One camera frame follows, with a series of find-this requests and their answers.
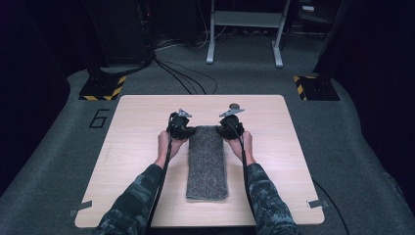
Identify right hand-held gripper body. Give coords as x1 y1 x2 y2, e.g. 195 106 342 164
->
218 107 246 141

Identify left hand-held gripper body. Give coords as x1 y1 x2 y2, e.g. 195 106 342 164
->
166 108 197 141

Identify grey towel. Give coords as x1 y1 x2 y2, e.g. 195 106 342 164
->
185 124 230 202

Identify black cabinet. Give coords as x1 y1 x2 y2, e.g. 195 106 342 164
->
106 0 155 68

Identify grey tape strip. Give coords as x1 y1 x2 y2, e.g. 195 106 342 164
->
68 200 93 218
306 199 330 210

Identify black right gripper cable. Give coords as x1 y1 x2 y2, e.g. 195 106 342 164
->
226 120 257 218

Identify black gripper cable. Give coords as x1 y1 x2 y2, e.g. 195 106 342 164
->
226 120 257 218
145 112 174 235

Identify black floor cable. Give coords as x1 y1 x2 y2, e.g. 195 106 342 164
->
156 58 219 96
152 58 196 96

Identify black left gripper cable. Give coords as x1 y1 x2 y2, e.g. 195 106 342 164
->
145 112 174 235

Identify hazard-striped black base plate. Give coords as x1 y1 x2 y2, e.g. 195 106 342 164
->
292 74 342 102
78 74 127 102

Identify white floor cables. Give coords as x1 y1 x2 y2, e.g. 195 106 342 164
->
155 19 229 53

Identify white desk frame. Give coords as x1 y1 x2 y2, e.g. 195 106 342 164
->
206 0 292 70

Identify black stand post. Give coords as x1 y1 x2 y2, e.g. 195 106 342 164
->
312 0 348 78
81 0 111 82

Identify thin black cable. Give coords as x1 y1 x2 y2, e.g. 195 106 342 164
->
312 179 350 235

